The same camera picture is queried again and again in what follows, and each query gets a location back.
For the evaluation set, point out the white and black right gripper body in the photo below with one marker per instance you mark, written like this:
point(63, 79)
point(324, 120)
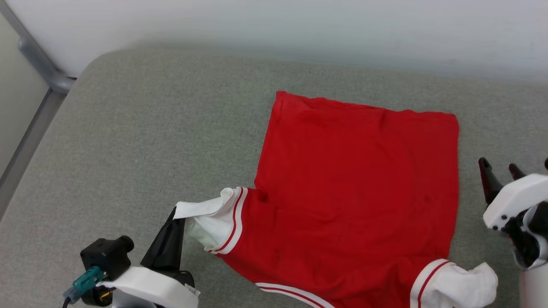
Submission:
point(520, 201)

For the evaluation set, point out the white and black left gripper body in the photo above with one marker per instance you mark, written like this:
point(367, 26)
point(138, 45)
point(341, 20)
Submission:
point(150, 286)

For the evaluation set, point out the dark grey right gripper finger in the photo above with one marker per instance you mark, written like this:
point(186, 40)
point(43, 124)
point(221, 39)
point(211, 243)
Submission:
point(516, 172)
point(489, 182)

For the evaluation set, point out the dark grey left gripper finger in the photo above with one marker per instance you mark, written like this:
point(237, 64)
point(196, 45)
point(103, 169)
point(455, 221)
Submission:
point(157, 246)
point(176, 248)

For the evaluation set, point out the red garment with white sleeves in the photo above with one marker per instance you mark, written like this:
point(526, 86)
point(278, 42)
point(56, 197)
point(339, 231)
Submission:
point(364, 171)

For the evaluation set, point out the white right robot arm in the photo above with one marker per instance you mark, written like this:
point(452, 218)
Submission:
point(535, 286)

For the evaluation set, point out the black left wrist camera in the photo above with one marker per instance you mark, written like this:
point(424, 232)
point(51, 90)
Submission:
point(107, 254)

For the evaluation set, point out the grey metal frame rail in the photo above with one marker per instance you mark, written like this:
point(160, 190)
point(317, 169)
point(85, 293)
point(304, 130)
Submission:
point(43, 64)

